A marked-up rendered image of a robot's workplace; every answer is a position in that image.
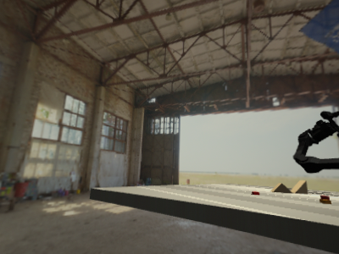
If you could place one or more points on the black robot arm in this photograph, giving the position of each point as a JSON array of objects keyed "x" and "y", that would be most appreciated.
[{"x": 314, "y": 164}]

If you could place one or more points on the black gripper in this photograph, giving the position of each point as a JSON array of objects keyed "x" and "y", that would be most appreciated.
[{"x": 329, "y": 116}]

